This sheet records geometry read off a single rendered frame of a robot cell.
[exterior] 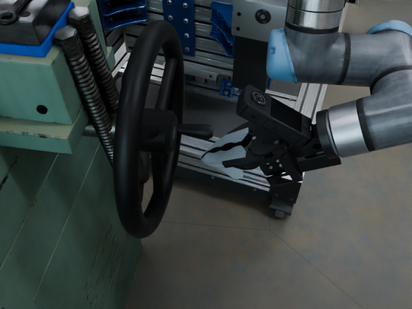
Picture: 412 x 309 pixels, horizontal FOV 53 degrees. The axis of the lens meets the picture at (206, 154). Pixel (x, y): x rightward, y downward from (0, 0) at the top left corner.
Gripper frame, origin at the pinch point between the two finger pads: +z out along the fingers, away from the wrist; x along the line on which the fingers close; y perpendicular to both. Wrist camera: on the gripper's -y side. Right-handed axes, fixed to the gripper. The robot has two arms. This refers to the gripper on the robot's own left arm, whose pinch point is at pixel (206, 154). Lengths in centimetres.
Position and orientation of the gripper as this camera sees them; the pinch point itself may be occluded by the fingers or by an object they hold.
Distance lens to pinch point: 66.9
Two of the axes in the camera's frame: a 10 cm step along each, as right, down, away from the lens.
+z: -8.6, 2.2, 4.7
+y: 4.9, 6.1, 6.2
